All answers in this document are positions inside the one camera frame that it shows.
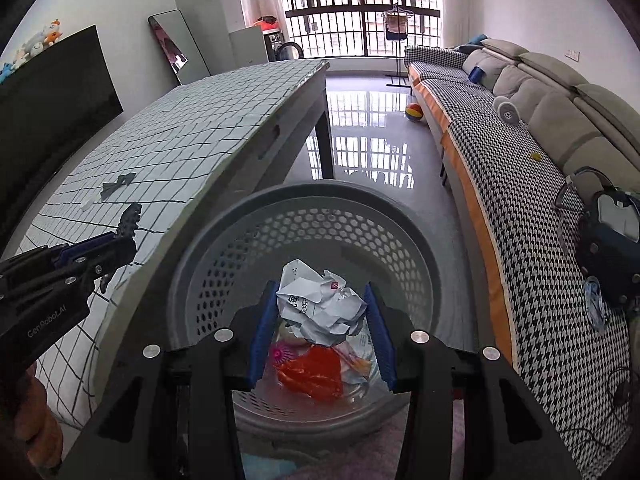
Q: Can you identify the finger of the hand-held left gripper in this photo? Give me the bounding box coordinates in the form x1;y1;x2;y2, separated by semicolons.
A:
65;237;139;288
54;233;122;267

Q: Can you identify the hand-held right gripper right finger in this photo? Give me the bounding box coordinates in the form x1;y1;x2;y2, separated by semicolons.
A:
363;284;583;480

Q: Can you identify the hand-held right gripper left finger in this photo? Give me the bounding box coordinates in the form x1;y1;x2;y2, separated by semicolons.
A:
57;280;281;480

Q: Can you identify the pink plastic shuttlecock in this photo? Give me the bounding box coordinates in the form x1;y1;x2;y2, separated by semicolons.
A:
270;342;296;367

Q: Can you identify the white plastic wrapper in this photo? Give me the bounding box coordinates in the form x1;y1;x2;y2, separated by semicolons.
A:
335;332;386;386

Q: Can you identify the black plastic scrap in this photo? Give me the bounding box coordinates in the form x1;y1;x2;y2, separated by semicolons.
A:
97;202;142;295

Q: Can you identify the red plastic bag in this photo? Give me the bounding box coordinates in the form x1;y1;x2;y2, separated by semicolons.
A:
272;346;346;402

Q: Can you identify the white printed paper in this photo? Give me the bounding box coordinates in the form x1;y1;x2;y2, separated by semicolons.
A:
276;259;368;348

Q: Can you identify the grey perforated plastic basket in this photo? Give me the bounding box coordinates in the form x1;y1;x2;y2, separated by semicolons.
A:
167;182;476;433

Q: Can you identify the person's left hand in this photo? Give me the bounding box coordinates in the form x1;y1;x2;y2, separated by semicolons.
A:
10;360;65;468

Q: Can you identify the small grey scrap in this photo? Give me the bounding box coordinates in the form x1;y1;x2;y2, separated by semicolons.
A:
100;172;137;200

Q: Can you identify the black television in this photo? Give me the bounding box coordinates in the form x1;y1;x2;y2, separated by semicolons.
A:
0;24;125;241

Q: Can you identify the grey table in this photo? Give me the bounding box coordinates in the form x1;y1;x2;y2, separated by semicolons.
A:
92;60;336;413

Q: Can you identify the sofa with houndstooth cover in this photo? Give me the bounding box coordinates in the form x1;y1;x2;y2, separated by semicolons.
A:
404;45;633;478

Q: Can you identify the blue white packet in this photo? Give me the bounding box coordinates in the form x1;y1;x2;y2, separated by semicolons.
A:
582;275;611;332

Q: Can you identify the dark blue headset device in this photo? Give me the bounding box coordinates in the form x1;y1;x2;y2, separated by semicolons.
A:
555;167;640;311

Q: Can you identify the white cabinet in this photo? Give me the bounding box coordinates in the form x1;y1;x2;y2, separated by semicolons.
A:
229;26;266;68

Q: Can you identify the silver appliance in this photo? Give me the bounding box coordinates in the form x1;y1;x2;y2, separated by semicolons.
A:
262;30;283;61

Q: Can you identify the grey sofa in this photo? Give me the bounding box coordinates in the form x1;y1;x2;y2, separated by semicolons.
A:
460;37;640;321

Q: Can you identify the floor clothes stand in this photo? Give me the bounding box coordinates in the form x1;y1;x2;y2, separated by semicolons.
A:
382;5;416;88

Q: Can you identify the black window grille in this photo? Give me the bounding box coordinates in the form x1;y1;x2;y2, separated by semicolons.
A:
274;0;443;58

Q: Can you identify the leaning wall mirror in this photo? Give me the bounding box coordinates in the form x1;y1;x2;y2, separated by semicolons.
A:
147;9;212;86

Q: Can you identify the black cable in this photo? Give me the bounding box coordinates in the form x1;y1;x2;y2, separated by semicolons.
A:
547;365;636;456

